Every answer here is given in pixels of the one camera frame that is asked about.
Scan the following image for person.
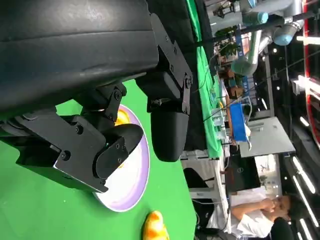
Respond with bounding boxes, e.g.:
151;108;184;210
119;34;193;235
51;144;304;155
231;193;305;238

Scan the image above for white desk frame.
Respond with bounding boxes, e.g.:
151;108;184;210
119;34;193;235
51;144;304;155
181;149;232;233

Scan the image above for black computer monitor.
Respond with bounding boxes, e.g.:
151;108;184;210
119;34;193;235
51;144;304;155
226;154;262;193

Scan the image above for green table cloth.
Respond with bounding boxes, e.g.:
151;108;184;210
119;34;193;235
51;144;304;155
186;0;224;161
0;79;197;240

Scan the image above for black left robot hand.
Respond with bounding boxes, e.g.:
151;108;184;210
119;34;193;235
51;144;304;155
0;0;194;195

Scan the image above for red white light frame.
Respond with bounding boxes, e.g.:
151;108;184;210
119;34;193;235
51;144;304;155
303;0;320;148

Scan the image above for blue plastic box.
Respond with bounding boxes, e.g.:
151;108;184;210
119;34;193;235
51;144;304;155
229;102;247;141

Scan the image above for grey flat panel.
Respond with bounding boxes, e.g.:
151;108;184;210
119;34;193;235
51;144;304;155
238;116;297;158

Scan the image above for green potted plant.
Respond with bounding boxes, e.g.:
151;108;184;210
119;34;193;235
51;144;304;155
216;26;241;60

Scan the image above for lilac plate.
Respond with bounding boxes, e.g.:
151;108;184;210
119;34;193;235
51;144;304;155
92;104;151;213

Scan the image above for black office chair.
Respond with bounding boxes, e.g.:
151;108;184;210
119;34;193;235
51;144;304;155
183;167;210;189
271;216;296;240

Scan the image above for orange white toy bread roll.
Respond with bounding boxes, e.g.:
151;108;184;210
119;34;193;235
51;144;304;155
113;109;131;169
141;210;170;240

